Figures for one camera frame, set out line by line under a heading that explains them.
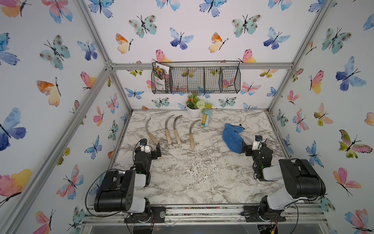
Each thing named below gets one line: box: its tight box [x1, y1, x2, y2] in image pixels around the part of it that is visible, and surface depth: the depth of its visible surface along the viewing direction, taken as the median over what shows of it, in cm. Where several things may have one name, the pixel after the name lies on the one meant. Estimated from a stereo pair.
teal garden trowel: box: [204, 109, 214, 127], surface depth 116 cm
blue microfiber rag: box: [222, 122, 245, 154], surface depth 101 cm
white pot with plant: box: [185, 92, 213, 119], surface depth 109 cm
